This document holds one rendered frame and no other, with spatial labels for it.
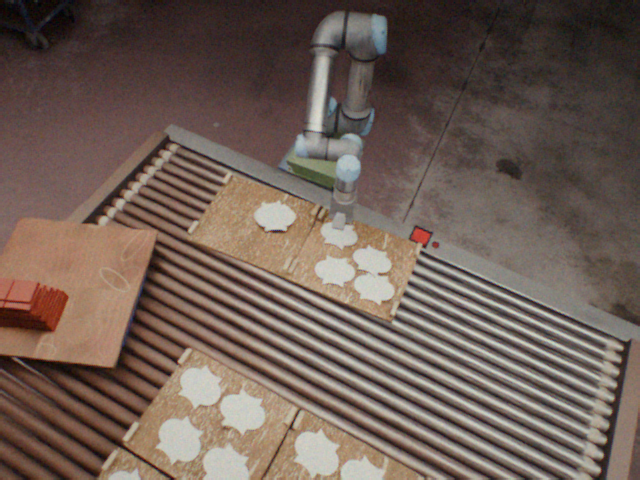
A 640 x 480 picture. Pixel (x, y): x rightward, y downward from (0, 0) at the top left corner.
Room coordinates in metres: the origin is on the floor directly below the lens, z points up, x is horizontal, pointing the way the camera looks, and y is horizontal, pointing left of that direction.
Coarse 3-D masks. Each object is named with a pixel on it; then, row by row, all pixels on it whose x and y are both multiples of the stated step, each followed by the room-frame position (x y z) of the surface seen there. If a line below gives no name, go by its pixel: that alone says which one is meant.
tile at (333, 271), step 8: (328, 256) 0.98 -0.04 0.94; (320, 264) 0.94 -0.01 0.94; (328, 264) 0.94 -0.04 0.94; (336, 264) 0.94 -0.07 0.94; (344, 264) 0.95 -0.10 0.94; (320, 272) 0.91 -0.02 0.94; (328, 272) 0.91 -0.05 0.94; (336, 272) 0.91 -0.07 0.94; (344, 272) 0.91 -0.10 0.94; (352, 272) 0.92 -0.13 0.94; (328, 280) 0.87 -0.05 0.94; (336, 280) 0.88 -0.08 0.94; (344, 280) 0.88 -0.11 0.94
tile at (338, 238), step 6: (330, 222) 1.13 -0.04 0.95; (324, 228) 1.10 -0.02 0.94; (330, 228) 1.10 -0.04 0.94; (348, 228) 1.11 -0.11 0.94; (324, 234) 1.07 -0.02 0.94; (330, 234) 1.08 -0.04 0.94; (336, 234) 1.08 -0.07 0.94; (342, 234) 1.08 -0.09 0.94; (348, 234) 1.08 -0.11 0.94; (354, 234) 1.08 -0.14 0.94; (330, 240) 1.05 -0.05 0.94; (336, 240) 1.05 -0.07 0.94; (342, 240) 1.05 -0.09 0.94; (348, 240) 1.05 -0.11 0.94; (354, 240) 1.06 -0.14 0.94; (336, 246) 1.03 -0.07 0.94; (342, 246) 1.02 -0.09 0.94; (348, 246) 1.03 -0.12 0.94
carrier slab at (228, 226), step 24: (240, 192) 1.25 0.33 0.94; (264, 192) 1.26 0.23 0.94; (216, 216) 1.12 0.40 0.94; (240, 216) 1.13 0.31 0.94; (192, 240) 1.01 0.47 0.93; (216, 240) 1.01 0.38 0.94; (240, 240) 1.02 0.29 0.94; (264, 240) 1.03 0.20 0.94; (288, 240) 1.04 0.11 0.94; (264, 264) 0.93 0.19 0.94
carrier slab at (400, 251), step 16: (320, 224) 1.12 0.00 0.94; (352, 224) 1.14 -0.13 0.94; (320, 240) 1.05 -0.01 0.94; (368, 240) 1.07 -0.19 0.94; (384, 240) 1.07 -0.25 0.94; (400, 240) 1.08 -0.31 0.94; (304, 256) 0.97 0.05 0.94; (320, 256) 0.98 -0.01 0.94; (336, 256) 0.98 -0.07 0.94; (352, 256) 0.99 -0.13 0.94; (400, 256) 1.01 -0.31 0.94; (304, 272) 0.90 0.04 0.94; (400, 272) 0.94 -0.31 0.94; (320, 288) 0.84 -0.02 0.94; (336, 288) 0.85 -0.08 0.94; (352, 288) 0.85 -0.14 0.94; (400, 288) 0.87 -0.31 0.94; (352, 304) 0.79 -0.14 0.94; (368, 304) 0.80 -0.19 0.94; (384, 304) 0.80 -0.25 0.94; (384, 320) 0.74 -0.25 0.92
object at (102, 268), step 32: (32, 224) 0.95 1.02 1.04; (64, 224) 0.97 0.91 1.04; (0, 256) 0.81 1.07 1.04; (32, 256) 0.82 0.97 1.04; (64, 256) 0.83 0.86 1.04; (96, 256) 0.84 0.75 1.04; (128, 256) 0.85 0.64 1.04; (64, 288) 0.71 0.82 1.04; (96, 288) 0.72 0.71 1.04; (128, 288) 0.73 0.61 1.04; (64, 320) 0.60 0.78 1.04; (96, 320) 0.61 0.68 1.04; (128, 320) 0.62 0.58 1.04; (0, 352) 0.48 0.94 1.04; (32, 352) 0.49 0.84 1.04; (64, 352) 0.50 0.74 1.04; (96, 352) 0.51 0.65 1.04
